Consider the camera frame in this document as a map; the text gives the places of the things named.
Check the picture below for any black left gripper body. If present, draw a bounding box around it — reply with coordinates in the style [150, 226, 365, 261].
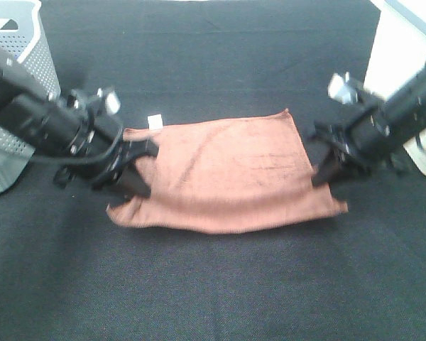
[53, 116, 138, 192]

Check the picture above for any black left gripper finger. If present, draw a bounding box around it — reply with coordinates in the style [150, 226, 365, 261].
[114, 166, 151, 198]
[126, 138, 159, 157]

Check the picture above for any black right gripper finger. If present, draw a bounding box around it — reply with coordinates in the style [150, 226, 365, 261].
[311, 149, 341, 187]

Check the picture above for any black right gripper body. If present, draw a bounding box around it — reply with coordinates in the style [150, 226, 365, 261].
[309, 122, 372, 181]

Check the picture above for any brown microfibre towel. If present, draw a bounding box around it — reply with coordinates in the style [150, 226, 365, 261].
[106, 110, 348, 234]

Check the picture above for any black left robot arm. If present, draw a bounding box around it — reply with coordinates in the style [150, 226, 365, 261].
[0, 47, 159, 198]

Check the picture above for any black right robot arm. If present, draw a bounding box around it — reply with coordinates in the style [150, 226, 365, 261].
[311, 61, 426, 187]

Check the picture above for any white towel care label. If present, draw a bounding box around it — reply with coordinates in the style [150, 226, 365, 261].
[147, 114, 164, 131]

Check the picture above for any black cloth table cover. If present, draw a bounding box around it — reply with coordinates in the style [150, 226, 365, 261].
[0, 1, 426, 340]

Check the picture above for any white plastic basket right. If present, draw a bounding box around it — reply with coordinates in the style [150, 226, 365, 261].
[364, 1, 426, 177]

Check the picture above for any grey perforated basket left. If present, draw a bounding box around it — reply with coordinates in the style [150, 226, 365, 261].
[0, 1, 61, 194]

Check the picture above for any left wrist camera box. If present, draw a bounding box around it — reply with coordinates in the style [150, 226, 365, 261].
[97, 87, 121, 116]

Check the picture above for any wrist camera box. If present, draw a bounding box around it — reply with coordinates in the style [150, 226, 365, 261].
[327, 72, 363, 104]
[97, 87, 121, 116]

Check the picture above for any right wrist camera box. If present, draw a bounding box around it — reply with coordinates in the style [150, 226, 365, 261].
[327, 72, 363, 104]

